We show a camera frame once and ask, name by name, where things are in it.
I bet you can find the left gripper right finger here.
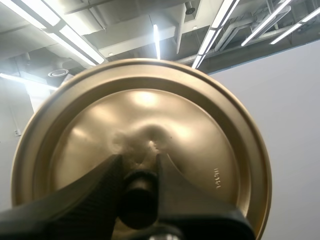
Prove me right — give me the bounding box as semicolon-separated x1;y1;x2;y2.
156;153;256;240

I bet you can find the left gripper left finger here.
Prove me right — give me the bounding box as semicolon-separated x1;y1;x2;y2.
0;154;125;240

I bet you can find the round ceiling vent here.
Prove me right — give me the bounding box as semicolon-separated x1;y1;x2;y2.
47;69;70;78

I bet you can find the gold pot lid black knob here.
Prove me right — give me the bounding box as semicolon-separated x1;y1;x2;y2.
10;57;273;240

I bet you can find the long ceiling light strip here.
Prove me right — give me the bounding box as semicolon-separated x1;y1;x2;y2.
191;0;241;70
152;24;161;60
268;8;320;45
240;0;293;47
0;0;107;66

